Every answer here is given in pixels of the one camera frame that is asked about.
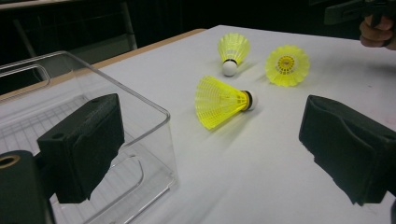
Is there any yellow shuttlecock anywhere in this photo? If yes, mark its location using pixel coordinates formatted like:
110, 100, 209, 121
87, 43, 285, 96
217, 32, 251, 77
264, 44, 311, 88
194, 75, 259, 131

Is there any clear plastic container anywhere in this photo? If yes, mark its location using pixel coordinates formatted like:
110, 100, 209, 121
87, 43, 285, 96
0, 50, 180, 224

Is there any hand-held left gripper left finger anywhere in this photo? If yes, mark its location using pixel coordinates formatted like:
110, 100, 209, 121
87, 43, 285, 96
36, 92, 126, 204

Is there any wooden table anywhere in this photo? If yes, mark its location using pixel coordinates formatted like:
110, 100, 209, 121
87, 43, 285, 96
0, 28, 207, 103

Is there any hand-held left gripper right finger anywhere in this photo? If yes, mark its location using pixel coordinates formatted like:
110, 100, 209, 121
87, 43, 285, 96
298, 94, 396, 207

